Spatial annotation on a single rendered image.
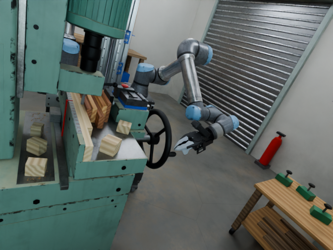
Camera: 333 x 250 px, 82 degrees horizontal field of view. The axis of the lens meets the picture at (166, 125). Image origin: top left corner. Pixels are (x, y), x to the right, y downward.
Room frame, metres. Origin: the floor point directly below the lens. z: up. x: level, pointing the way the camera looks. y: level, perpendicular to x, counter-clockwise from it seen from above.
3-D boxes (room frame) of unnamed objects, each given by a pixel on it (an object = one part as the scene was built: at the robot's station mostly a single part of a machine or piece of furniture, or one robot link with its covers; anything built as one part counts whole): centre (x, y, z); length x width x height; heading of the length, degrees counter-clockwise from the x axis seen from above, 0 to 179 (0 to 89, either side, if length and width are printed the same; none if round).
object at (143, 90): (1.40, 0.29, 0.87); 0.15 x 0.15 x 0.10
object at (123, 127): (0.62, 0.14, 0.92); 0.05 x 0.04 x 0.03; 100
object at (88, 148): (0.63, 0.35, 0.92); 0.60 x 0.02 x 0.05; 38
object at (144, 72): (1.40, 0.28, 0.98); 0.13 x 0.12 x 0.14; 131
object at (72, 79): (0.60, 0.32, 1.03); 0.14 x 0.07 x 0.09; 128
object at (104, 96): (0.72, 0.28, 0.94); 0.20 x 0.01 x 0.08; 38
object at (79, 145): (0.62, 0.36, 0.93); 0.60 x 0.02 x 0.06; 38
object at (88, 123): (0.71, 0.39, 0.92); 0.55 x 0.02 x 0.04; 38
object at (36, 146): (0.48, 0.36, 0.82); 0.04 x 0.03 x 0.04; 85
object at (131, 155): (0.71, 0.25, 0.87); 0.61 x 0.30 x 0.06; 38
